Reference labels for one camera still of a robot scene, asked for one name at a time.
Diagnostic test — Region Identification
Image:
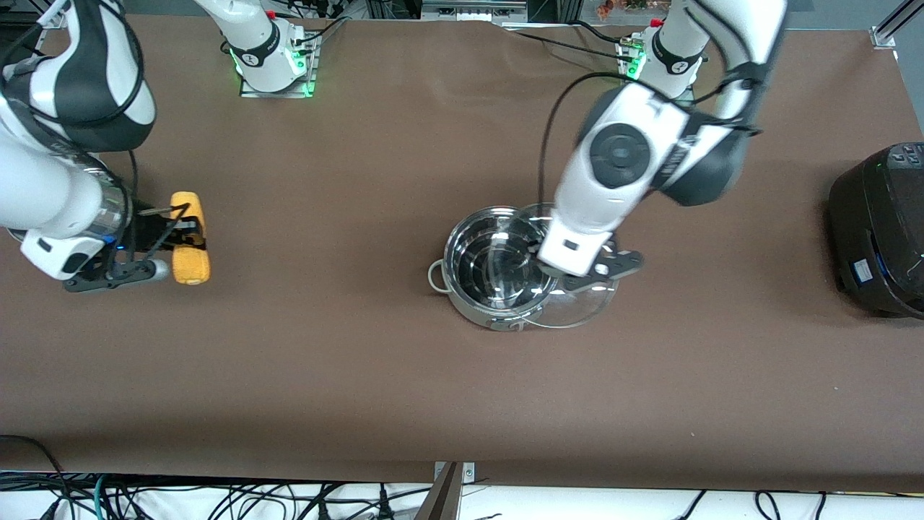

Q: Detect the stainless steel pot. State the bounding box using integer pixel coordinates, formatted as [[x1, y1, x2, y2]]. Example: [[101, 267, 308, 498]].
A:
[[427, 206, 565, 334]]

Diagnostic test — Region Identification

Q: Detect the yellow corn cob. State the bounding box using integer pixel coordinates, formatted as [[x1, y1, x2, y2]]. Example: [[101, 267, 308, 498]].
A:
[[169, 191, 212, 286]]

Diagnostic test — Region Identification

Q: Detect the glass pot lid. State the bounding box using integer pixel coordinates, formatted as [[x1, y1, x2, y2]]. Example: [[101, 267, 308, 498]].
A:
[[497, 204, 621, 330]]

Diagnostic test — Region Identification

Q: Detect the aluminium frame profile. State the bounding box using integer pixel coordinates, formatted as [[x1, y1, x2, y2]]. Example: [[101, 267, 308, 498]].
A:
[[421, 0, 529, 24]]

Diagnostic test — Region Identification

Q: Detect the grey angled bar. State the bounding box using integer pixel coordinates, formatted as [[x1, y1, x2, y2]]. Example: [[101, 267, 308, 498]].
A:
[[414, 462, 463, 520]]

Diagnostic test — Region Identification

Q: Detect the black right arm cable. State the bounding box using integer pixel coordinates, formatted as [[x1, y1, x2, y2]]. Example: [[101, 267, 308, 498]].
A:
[[0, 0, 156, 221]]

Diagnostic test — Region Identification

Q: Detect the black rice cooker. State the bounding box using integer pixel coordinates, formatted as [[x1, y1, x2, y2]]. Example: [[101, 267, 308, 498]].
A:
[[827, 142, 924, 321]]

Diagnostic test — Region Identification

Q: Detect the black base power cable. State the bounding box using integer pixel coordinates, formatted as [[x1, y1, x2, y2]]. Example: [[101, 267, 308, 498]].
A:
[[505, 20, 640, 62]]

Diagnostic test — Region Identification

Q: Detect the black floor cable loop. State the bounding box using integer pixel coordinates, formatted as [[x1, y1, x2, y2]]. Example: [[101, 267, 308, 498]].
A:
[[0, 434, 69, 520]]

